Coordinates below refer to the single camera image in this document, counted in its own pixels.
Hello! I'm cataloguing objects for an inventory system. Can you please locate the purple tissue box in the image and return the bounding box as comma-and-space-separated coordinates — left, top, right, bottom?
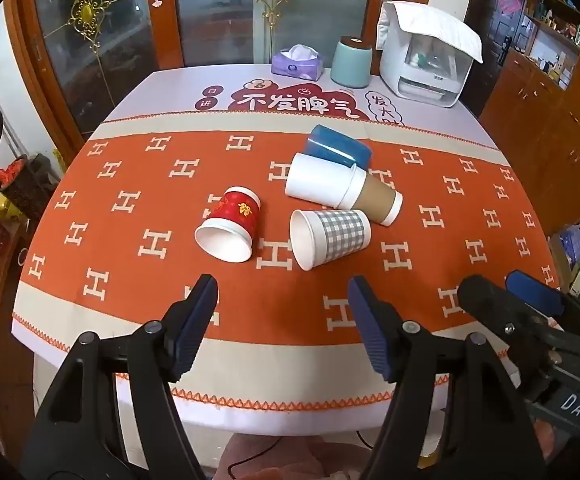
271, 44, 325, 82

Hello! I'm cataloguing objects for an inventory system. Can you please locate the wall shelf with small goods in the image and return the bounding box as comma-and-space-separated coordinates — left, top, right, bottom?
515, 0, 580, 92

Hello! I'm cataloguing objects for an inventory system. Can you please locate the white cup with brown sleeve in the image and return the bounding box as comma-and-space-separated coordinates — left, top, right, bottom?
285, 152, 404, 226

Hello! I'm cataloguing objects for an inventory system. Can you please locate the pink clothing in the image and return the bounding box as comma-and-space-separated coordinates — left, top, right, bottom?
220, 432, 371, 480

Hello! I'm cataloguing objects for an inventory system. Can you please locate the teal round canister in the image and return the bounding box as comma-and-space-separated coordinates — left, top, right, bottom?
330, 36, 374, 88

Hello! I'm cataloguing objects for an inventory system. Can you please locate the wooden cabinet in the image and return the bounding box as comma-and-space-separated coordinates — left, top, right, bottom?
479, 49, 580, 237

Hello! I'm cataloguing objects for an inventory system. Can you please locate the glass door with gold ornament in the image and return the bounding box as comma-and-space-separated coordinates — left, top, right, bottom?
170, 0, 386, 68
5, 0, 171, 148

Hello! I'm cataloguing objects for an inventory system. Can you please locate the grey checkered paper cup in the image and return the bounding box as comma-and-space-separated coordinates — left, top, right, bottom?
290, 208, 372, 272

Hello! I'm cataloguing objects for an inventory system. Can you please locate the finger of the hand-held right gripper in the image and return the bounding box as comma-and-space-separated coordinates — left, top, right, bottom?
457, 274, 552, 392
506, 269, 580, 347

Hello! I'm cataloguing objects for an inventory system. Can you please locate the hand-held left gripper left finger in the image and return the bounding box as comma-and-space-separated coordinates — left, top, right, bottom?
20, 274, 219, 480

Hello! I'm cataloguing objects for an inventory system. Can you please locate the red paper cup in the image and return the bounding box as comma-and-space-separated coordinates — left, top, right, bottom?
194, 186, 262, 263

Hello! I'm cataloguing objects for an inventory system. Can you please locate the black cable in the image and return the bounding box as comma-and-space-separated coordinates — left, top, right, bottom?
227, 434, 283, 480

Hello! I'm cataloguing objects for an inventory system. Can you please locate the white countertop appliance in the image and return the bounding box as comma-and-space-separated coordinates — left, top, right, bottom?
379, 1, 484, 108

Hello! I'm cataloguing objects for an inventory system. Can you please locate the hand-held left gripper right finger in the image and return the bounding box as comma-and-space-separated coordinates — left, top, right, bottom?
347, 275, 551, 480

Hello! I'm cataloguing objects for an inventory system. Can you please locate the dark wooden door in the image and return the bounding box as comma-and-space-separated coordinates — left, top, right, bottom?
464, 0, 532, 117

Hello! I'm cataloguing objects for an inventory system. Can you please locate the orange patterned tablecloth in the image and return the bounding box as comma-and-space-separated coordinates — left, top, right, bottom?
11, 63, 561, 436

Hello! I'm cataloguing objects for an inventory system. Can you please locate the white cloth cover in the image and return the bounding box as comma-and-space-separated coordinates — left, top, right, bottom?
376, 1, 484, 64

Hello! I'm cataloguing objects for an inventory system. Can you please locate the dark woven basket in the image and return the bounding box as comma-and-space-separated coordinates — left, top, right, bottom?
0, 155, 55, 222

